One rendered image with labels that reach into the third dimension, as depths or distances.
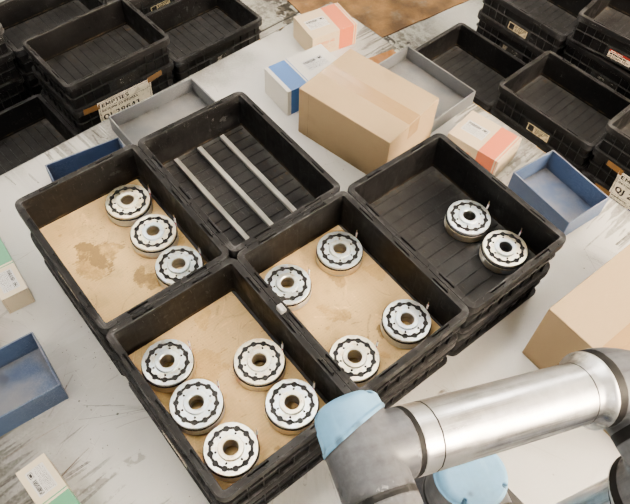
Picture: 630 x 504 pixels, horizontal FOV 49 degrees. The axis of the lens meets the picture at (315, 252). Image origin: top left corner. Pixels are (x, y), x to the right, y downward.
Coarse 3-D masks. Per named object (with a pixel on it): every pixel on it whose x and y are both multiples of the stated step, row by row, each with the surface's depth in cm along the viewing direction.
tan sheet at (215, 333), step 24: (216, 312) 145; (240, 312) 146; (168, 336) 142; (192, 336) 142; (216, 336) 142; (240, 336) 142; (264, 336) 143; (216, 360) 139; (288, 360) 140; (216, 384) 136; (168, 408) 133; (192, 408) 133; (240, 408) 133; (264, 408) 134; (288, 408) 134; (264, 432) 131; (264, 456) 128; (216, 480) 125
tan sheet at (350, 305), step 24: (312, 264) 153; (312, 288) 150; (336, 288) 150; (360, 288) 150; (384, 288) 150; (312, 312) 146; (336, 312) 146; (360, 312) 147; (336, 336) 143; (384, 360) 140
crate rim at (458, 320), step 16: (320, 208) 150; (288, 224) 147; (240, 256) 142; (256, 272) 140; (448, 288) 139; (464, 304) 137; (464, 320) 136; (304, 336) 132; (432, 336) 133; (320, 352) 130; (416, 352) 131; (336, 368) 128; (400, 368) 129; (352, 384) 126; (368, 384) 126
